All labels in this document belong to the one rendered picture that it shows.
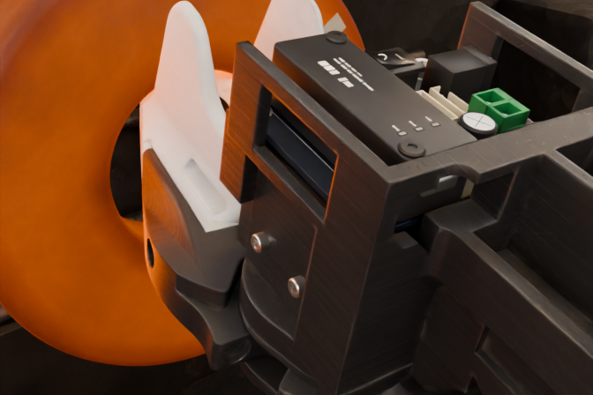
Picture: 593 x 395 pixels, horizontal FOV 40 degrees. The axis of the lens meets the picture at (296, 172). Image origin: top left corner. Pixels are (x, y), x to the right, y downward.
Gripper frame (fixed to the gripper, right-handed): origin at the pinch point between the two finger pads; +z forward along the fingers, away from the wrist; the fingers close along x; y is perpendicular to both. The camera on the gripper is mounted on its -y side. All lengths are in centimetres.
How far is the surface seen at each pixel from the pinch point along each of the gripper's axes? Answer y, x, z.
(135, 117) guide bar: -13.7, -6.9, 18.5
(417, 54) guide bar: -13.5, -30.8, 18.7
